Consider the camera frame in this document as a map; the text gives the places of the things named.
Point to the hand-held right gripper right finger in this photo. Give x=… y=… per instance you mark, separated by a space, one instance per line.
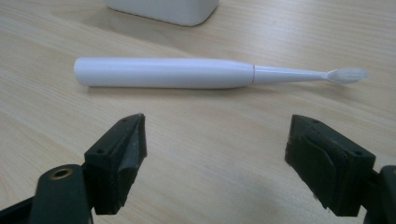
x=327 y=165

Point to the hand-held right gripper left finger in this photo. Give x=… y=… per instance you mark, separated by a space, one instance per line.
x=113 y=161

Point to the white electric toothbrush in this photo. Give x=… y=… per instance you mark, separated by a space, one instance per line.
x=165 y=73

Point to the white rectangular container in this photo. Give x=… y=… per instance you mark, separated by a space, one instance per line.
x=165 y=9

